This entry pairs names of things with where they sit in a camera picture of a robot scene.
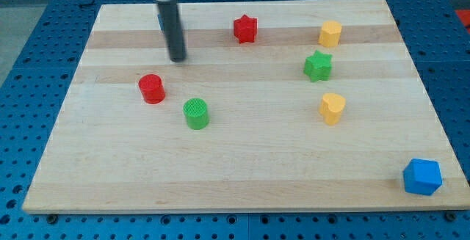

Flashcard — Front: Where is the red cylinder block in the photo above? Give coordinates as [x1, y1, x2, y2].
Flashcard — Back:
[138, 74, 166, 104]

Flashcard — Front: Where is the green star block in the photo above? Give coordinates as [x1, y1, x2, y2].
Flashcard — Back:
[303, 50, 333, 82]

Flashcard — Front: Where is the yellow heart block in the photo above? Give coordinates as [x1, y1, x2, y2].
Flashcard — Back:
[319, 92, 346, 126]

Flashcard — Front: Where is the green cylinder block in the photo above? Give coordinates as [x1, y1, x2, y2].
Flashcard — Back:
[183, 98, 209, 130]

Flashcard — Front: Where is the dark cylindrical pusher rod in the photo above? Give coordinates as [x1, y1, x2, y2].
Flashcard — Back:
[157, 0, 187, 62]

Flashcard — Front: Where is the blue cube block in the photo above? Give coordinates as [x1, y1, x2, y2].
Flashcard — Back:
[402, 159, 443, 196]

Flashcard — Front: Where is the wooden board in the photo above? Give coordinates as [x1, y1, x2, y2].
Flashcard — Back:
[23, 0, 469, 214]

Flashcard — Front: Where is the red star block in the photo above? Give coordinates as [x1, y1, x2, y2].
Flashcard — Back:
[233, 15, 258, 43]

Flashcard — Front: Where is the yellow hexagon block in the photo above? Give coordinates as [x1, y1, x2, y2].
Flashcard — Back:
[318, 21, 342, 48]

